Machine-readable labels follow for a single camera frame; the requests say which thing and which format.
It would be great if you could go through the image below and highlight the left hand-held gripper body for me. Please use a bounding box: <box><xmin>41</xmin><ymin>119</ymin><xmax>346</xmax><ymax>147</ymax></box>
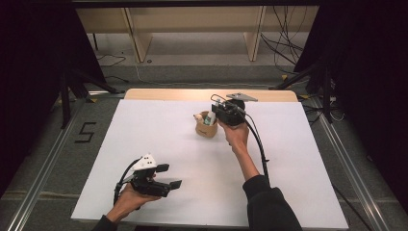
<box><xmin>129</xmin><ymin>153</ymin><xmax>171</xmax><ymax>198</ymax></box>

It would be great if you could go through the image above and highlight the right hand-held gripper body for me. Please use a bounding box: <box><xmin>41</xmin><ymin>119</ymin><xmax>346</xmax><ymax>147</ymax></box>
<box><xmin>220</xmin><ymin>92</ymin><xmax>259</xmax><ymax>127</ymax></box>

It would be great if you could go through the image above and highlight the green and white glue stick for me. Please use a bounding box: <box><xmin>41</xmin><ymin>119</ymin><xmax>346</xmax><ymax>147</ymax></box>
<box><xmin>203</xmin><ymin>111</ymin><xmax>217</xmax><ymax>126</ymax></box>

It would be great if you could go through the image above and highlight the brown pen holder with bear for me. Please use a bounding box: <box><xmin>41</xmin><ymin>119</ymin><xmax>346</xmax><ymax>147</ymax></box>
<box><xmin>192</xmin><ymin>110</ymin><xmax>219</xmax><ymax>139</ymax></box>

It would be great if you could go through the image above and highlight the person's right hand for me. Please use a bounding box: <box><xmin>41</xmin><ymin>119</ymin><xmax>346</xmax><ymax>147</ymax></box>
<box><xmin>218</xmin><ymin>119</ymin><xmax>250</xmax><ymax>155</ymax></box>

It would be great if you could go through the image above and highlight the person's left hand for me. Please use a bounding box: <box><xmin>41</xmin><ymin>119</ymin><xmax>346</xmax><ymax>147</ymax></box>
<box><xmin>110</xmin><ymin>184</ymin><xmax>162</xmax><ymax>222</ymax></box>

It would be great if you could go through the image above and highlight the wooden table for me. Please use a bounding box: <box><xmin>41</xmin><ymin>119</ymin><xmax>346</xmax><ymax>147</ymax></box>
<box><xmin>123</xmin><ymin>89</ymin><xmax>299</xmax><ymax>103</ymax></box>

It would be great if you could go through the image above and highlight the black metal stand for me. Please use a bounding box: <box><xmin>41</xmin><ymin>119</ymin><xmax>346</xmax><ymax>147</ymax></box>
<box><xmin>59</xmin><ymin>68</ymin><xmax>121</xmax><ymax>129</ymax></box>
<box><xmin>268</xmin><ymin>61</ymin><xmax>335</xmax><ymax>124</ymax></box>

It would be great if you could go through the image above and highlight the beige wooden desk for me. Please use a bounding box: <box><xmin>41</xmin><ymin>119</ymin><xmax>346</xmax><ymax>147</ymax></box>
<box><xmin>76</xmin><ymin>6</ymin><xmax>320</xmax><ymax>64</ymax></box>

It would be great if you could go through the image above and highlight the black curtain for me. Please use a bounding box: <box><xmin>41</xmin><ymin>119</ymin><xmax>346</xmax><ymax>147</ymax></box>
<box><xmin>0</xmin><ymin>0</ymin><xmax>108</xmax><ymax>197</ymax></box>
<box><xmin>293</xmin><ymin>0</ymin><xmax>408</xmax><ymax>214</ymax></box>

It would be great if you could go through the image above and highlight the left hand-held gripper cable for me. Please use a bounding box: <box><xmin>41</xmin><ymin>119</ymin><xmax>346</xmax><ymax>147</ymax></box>
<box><xmin>113</xmin><ymin>157</ymin><xmax>142</xmax><ymax>211</ymax></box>

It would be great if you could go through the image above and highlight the hand-held gripper cable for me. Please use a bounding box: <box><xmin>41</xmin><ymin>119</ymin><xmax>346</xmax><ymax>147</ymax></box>
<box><xmin>210</xmin><ymin>93</ymin><xmax>271</xmax><ymax>187</ymax></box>
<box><xmin>113</xmin><ymin>157</ymin><xmax>142</xmax><ymax>211</ymax></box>

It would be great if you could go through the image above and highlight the right hand-held gripper cable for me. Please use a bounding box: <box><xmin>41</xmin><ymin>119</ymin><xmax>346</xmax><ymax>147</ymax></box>
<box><xmin>210</xmin><ymin>93</ymin><xmax>271</xmax><ymax>187</ymax></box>

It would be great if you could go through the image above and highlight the black cable bundle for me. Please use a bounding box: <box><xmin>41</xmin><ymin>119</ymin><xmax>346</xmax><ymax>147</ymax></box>
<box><xmin>260</xmin><ymin>6</ymin><xmax>310</xmax><ymax>75</ymax></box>

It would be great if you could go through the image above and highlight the aluminium floor rail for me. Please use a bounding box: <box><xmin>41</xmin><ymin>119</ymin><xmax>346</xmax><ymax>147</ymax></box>
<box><xmin>311</xmin><ymin>96</ymin><xmax>392</xmax><ymax>231</ymax></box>
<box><xmin>6</xmin><ymin>98</ymin><xmax>89</xmax><ymax>231</ymax></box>

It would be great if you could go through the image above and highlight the thin black floor cable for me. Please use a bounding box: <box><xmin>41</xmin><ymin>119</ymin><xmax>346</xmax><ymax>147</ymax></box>
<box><xmin>95</xmin><ymin>53</ymin><xmax>128</xmax><ymax>67</ymax></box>

